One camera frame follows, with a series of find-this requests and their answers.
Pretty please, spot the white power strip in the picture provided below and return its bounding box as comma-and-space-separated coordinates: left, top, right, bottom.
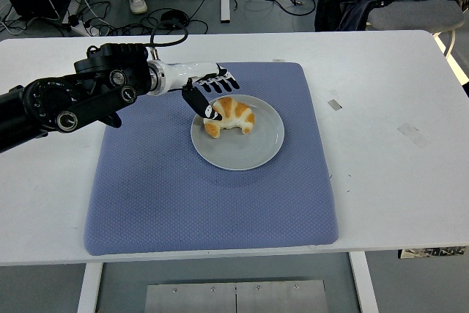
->
69, 15, 100, 37

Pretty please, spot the golden croissant bread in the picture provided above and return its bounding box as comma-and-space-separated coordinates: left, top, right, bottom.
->
203, 96, 256, 139

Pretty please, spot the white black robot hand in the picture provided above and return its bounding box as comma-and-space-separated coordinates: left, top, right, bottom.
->
163, 61, 241, 122

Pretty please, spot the blue quilted mat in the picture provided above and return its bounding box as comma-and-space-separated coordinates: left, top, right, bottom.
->
83, 62, 339, 257

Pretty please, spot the large clear tape piece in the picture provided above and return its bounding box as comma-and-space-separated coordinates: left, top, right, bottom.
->
396, 123, 429, 150

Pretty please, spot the chair with grey cushion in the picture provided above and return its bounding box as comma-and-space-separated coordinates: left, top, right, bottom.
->
366, 0, 466, 60

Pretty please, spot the black table control panel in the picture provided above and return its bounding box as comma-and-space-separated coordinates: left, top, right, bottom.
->
397, 246, 466, 259

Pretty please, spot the white table leg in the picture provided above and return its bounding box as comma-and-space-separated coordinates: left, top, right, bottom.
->
348, 251, 380, 313
75, 262, 104, 313

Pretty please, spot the grey metal plate with screws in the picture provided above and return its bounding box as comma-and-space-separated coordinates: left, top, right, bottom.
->
144, 279, 328, 313

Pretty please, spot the black cable coil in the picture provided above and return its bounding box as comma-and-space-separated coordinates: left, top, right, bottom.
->
160, 10, 190, 31

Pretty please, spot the grey round plate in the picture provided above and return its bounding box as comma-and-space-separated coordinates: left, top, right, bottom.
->
191, 93, 286, 172

